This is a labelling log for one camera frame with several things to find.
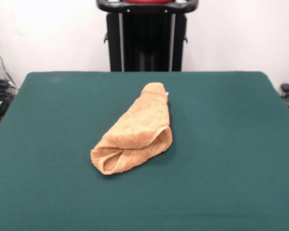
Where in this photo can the orange terry towel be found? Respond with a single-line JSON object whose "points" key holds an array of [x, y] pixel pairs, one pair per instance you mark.
{"points": [[139, 120]]}

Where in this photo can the dark green table cloth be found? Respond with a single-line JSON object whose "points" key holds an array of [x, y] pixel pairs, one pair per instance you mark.
{"points": [[219, 156]]}

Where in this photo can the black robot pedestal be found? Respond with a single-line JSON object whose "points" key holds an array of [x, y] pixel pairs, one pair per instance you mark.
{"points": [[147, 36]]}

